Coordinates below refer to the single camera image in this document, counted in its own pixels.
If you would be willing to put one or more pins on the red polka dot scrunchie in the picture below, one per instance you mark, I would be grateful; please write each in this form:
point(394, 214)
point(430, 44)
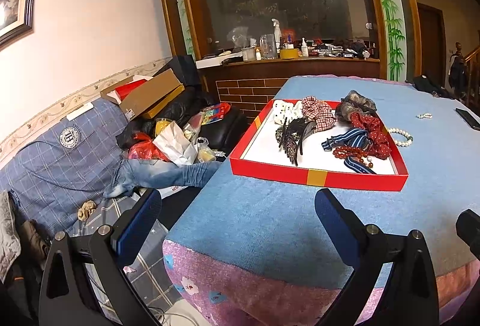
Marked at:
point(378, 144)

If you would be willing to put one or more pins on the blue plaid sofa cover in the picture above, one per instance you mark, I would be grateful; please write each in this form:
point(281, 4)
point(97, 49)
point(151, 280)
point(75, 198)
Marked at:
point(51, 177)

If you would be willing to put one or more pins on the white cherry print scrunchie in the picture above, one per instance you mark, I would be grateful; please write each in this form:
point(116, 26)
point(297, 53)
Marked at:
point(285, 112)

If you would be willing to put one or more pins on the red plaid scrunchie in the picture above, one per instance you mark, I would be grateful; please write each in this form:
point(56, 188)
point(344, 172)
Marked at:
point(319, 112)

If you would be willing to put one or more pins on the black folded garment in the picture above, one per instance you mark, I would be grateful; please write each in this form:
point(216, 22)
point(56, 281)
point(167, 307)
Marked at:
point(423, 84)

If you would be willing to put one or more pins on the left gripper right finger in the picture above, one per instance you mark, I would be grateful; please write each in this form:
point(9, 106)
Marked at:
point(410, 296)

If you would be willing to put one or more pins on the wooden stair railing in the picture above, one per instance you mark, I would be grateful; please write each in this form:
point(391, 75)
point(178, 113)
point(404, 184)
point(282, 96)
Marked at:
point(472, 63)

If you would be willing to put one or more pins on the wooden counter ledge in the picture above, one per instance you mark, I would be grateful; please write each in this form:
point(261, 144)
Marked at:
point(249, 86)

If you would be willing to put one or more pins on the blue jeans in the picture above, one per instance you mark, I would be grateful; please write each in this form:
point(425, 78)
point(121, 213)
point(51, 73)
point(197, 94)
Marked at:
point(157, 174)

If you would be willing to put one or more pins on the grey metallic scrunchie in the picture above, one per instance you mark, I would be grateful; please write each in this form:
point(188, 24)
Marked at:
point(353, 103)

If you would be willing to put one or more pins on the white spray bottle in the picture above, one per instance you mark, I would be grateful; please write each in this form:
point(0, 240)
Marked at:
point(277, 34)

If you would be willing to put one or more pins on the black smartphone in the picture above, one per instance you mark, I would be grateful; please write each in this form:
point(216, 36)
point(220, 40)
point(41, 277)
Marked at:
point(469, 119)

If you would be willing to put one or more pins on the brown cardboard box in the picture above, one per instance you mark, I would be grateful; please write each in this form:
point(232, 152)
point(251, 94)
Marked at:
point(144, 96)

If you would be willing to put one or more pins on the red white tray box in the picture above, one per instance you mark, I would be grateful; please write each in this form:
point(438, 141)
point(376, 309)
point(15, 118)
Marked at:
point(258, 155)

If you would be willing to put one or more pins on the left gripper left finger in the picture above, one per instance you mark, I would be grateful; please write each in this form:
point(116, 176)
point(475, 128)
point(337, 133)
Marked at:
point(67, 297)

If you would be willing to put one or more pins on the brown wooden door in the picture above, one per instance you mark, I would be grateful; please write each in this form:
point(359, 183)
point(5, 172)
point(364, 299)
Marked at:
point(433, 43)

